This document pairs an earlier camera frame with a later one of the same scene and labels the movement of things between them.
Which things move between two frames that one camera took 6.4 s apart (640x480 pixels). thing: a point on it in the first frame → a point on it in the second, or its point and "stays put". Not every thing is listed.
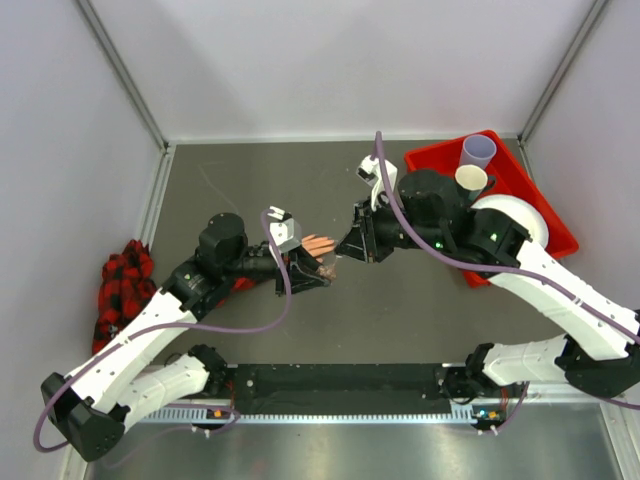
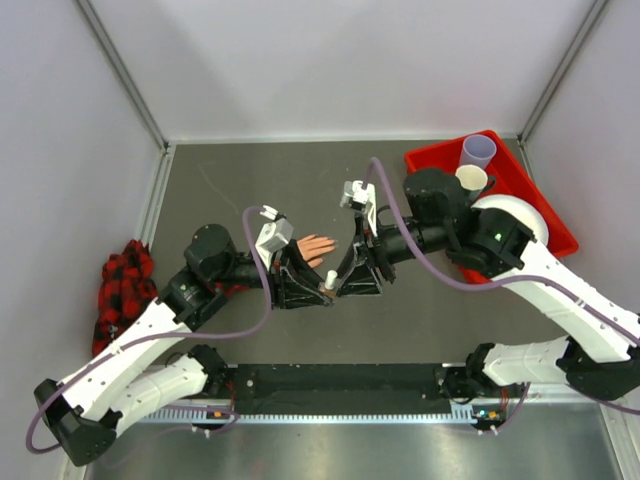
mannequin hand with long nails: x=317 y=245 stays put
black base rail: x=339 y=389 stays put
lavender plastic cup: x=478 y=150 stays put
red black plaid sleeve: x=127 y=283 stays put
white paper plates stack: x=518 y=212 stays put
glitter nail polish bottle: x=328 y=271 → x=328 y=293
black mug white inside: x=470 y=181 stays put
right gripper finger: x=353 y=244 → x=360 y=282
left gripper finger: x=302 y=281 → x=297 y=294
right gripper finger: x=363 y=215 → x=356 y=255
